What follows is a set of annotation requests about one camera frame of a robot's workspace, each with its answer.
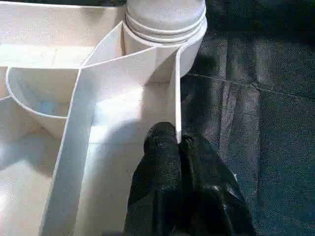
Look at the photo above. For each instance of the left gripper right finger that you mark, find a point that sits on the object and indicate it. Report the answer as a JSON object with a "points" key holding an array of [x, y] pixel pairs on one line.
{"points": [[211, 196]]}

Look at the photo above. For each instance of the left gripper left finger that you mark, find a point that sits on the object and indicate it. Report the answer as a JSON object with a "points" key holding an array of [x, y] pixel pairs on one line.
{"points": [[157, 187]]}

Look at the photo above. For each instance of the white plastic table top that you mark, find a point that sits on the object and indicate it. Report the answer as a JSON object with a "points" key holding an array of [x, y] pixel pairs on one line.
{"points": [[113, 98]]}

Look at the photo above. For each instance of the white plastic table leg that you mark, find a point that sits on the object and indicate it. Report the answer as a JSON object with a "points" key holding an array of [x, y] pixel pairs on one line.
{"points": [[165, 17]]}

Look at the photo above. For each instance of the black work mat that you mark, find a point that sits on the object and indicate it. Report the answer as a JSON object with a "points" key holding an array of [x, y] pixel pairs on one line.
{"points": [[266, 123]]}

